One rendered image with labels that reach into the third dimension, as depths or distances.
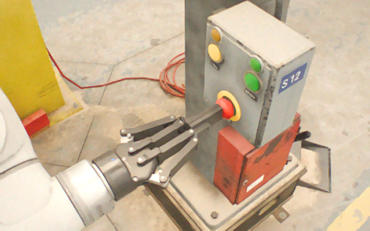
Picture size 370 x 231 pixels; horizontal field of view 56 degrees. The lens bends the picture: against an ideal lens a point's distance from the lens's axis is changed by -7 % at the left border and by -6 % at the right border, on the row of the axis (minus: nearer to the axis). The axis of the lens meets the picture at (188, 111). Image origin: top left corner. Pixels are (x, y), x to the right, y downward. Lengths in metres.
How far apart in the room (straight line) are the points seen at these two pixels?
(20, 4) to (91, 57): 0.82
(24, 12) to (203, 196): 1.06
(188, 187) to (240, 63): 0.83
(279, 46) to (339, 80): 1.75
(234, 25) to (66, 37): 2.05
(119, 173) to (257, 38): 0.29
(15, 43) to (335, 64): 1.82
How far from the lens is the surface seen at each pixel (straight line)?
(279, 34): 0.60
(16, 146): 0.54
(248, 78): 0.58
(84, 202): 0.54
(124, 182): 0.56
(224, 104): 0.64
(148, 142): 0.59
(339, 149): 1.95
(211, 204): 1.32
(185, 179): 1.37
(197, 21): 0.96
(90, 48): 2.43
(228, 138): 1.07
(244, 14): 0.63
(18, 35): 1.73
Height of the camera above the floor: 1.47
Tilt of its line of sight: 49 degrees down
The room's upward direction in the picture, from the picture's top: straight up
